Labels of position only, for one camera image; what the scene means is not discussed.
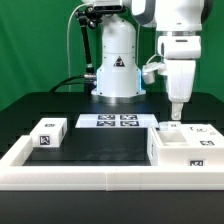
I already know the white cabinet body box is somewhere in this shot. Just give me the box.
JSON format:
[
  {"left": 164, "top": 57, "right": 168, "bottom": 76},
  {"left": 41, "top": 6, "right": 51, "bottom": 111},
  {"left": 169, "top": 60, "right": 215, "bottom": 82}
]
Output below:
[{"left": 147, "top": 127, "right": 224, "bottom": 167}]

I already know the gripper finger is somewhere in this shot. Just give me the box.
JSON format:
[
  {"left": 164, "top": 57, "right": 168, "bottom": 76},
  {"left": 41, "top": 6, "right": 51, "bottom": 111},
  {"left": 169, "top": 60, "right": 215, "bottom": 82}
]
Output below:
[{"left": 171, "top": 102, "right": 183, "bottom": 120}]

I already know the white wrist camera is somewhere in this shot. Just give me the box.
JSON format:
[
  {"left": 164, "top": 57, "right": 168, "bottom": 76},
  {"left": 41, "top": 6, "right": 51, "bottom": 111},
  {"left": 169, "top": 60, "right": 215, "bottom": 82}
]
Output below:
[{"left": 142, "top": 62, "right": 165, "bottom": 84}]

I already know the white U-shaped border frame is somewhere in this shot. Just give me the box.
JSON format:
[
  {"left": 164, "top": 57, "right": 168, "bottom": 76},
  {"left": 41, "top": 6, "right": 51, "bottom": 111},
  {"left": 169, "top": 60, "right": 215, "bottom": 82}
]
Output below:
[{"left": 0, "top": 135, "right": 224, "bottom": 191}]

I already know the black cable bundle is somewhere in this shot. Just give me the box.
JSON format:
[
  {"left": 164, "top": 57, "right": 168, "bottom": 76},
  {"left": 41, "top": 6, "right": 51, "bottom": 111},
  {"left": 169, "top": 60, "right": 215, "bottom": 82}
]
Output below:
[{"left": 49, "top": 75, "right": 98, "bottom": 93}]

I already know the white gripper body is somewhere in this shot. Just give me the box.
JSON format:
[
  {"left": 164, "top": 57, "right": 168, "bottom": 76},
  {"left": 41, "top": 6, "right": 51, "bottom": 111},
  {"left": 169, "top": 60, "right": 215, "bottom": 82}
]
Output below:
[{"left": 157, "top": 36, "right": 201, "bottom": 103}]

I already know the white cabinet door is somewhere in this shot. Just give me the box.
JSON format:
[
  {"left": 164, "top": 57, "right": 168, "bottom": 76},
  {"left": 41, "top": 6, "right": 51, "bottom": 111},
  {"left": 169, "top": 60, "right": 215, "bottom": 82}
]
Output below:
[
  {"left": 159, "top": 121, "right": 181, "bottom": 131},
  {"left": 180, "top": 124, "right": 224, "bottom": 147}
]

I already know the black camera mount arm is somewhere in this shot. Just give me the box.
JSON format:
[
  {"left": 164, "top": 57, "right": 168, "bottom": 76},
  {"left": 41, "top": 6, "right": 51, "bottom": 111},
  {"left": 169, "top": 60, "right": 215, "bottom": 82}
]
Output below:
[{"left": 74, "top": 7, "right": 101, "bottom": 81}]

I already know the white cabinet top block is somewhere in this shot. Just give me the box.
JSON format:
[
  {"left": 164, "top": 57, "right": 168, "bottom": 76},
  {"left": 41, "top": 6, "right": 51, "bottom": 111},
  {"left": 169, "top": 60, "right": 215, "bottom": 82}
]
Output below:
[{"left": 30, "top": 118, "right": 67, "bottom": 148}]

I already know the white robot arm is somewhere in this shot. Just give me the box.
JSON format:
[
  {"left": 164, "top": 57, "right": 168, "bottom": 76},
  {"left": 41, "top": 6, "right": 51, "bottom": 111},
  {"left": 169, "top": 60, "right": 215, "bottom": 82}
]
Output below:
[{"left": 82, "top": 0, "right": 213, "bottom": 120}]

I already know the black camera on mount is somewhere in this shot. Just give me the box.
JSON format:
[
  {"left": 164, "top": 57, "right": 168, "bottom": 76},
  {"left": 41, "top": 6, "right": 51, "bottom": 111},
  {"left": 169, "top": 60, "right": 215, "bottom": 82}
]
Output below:
[{"left": 87, "top": 0, "right": 125, "bottom": 14}]

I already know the white cable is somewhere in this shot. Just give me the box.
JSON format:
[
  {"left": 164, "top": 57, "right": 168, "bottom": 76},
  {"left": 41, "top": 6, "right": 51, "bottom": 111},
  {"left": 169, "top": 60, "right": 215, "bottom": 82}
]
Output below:
[{"left": 66, "top": 3, "right": 88, "bottom": 93}]

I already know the white marker base plate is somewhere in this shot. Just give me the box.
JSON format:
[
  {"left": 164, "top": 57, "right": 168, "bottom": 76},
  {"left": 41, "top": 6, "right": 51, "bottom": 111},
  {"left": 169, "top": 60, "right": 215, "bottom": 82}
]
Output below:
[{"left": 75, "top": 114, "right": 158, "bottom": 128}]

